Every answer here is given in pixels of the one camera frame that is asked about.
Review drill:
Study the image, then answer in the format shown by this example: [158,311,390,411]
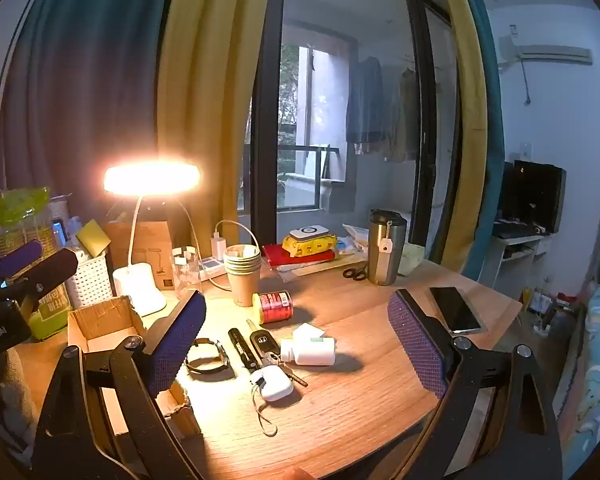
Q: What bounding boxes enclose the black monitor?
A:
[500,160,567,235]

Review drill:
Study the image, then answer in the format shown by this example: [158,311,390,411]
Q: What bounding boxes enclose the stack of papers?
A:
[275,255,368,278]

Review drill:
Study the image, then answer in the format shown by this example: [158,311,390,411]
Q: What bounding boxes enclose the balcony railing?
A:
[245,142,341,211]

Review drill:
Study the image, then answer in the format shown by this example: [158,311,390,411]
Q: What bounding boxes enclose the white charging cable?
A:
[212,220,258,291]

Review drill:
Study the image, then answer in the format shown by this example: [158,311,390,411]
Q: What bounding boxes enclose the yellow curtain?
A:
[430,0,491,276]
[155,0,276,271]

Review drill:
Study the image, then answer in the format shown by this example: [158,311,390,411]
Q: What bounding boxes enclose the wristwatch with dark strap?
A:
[185,338,231,374]

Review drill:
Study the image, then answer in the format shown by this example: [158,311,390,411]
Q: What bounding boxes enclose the hanging blue grey shirt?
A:
[345,55,393,146]

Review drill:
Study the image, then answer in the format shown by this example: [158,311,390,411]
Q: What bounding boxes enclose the teal grey curtain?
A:
[0,0,181,221]

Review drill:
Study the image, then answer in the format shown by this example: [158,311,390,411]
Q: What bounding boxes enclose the yellow sponge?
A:
[76,219,112,257]

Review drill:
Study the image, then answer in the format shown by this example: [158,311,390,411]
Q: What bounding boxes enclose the black sliding door frame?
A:
[237,0,461,261]

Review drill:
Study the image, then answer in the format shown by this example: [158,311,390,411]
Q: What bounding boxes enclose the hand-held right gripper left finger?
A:
[32,290,207,480]

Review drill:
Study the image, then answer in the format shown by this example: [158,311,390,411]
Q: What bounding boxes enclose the white air conditioner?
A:
[497,35,593,68]

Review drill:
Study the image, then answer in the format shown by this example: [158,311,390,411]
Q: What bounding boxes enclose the white lamp cable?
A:
[177,199,201,261]

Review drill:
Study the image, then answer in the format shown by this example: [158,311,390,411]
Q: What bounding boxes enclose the green plastic bag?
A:
[0,187,51,226]

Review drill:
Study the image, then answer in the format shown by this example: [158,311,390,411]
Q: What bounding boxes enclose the stack of brown paper cups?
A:
[223,243,262,307]

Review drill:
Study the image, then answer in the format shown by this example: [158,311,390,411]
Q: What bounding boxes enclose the hanging beige garment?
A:
[385,67,421,163]

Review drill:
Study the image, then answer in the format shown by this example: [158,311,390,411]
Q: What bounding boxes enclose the printed blue blanket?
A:
[555,280,600,476]

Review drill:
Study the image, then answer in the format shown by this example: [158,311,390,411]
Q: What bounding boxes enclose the green tissue packet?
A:
[30,285,73,341]

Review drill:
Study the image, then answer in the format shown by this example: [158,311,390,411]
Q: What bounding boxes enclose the white pill bottle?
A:
[279,337,336,367]

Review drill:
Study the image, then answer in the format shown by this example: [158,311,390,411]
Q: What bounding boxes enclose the brown lamp carton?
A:
[105,220,176,291]

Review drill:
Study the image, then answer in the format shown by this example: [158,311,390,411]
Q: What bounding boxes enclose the black keyboard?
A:
[492,222,538,240]

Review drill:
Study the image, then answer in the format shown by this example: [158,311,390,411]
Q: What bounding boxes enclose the yellow packet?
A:
[281,235,337,256]

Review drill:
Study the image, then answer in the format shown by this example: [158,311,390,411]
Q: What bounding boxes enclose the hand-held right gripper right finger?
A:
[387,288,563,480]

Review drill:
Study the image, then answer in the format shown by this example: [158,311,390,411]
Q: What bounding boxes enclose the steel tumbler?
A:
[368,208,408,287]

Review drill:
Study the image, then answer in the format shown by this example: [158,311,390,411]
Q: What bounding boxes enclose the black car key with keyring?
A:
[247,318,308,387]

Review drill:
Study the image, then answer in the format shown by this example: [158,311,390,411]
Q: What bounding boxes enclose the white desk lamp base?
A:
[103,160,201,317]

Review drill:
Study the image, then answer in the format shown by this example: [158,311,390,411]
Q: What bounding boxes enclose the cardboard box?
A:
[67,296,203,441]

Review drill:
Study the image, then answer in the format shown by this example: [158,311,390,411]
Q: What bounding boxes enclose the white power strip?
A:
[200,256,228,281]

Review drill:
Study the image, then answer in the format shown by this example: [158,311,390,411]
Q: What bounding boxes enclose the light green packet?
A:
[397,242,426,276]

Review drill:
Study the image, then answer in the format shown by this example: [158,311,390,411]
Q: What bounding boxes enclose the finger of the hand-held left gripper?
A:
[0,240,45,281]
[0,247,79,307]

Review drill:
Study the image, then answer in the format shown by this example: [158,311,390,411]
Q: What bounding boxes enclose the white packets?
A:
[337,224,371,253]

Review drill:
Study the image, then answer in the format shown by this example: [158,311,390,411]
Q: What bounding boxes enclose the white woven plastic basket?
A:
[65,252,113,309]

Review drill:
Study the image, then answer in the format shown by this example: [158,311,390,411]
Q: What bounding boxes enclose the white power bank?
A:
[289,225,330,242]

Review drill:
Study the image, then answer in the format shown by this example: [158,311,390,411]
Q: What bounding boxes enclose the white side desk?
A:
[480,232,553,291]

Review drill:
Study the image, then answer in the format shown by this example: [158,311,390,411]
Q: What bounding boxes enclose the black smartphone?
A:
[428,286,482,336]

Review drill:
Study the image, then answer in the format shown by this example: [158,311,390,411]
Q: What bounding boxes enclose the white charger cube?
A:
[292,323,326,343]

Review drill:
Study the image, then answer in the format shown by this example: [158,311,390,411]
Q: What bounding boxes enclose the red book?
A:
[262,244,336,267]

